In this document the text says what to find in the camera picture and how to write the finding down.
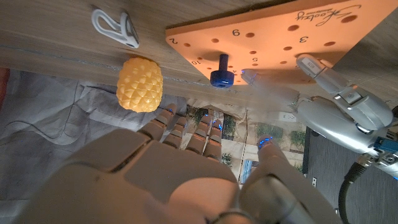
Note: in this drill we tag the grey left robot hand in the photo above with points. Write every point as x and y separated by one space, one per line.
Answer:
329 115

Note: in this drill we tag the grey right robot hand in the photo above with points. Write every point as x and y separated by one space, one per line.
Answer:
155 183

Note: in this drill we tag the orange peg board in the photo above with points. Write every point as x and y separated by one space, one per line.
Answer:
280 40

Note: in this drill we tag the blue peg toy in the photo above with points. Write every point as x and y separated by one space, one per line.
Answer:
222 74

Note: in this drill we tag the yellow pineapple toy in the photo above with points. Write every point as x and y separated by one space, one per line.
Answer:
140 84

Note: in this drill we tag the white clothespin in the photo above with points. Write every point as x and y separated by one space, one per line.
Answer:
116 29

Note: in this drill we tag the white power strip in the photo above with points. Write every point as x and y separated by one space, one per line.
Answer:
287 116

